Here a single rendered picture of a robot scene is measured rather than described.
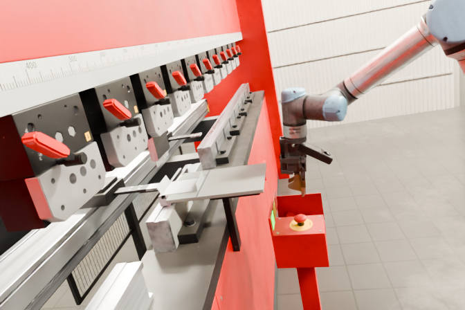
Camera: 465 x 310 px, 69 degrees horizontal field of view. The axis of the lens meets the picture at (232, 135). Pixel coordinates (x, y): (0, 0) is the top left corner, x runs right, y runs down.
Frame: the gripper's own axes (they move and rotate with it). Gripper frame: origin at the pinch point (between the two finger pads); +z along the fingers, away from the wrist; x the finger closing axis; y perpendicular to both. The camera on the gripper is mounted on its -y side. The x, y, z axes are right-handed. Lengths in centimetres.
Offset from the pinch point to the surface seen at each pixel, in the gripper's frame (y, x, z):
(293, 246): 3.7, 15.1, 10.4
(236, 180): 17.6, 21.2, -14.7
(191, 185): 31.0, 21.5, -13.8
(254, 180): 12.7, 21.8, -15.2
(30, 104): 34, 66, -48
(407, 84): -124, -358, 35
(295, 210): 3.8, -4.5, 9.4
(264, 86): 35, -195, -4
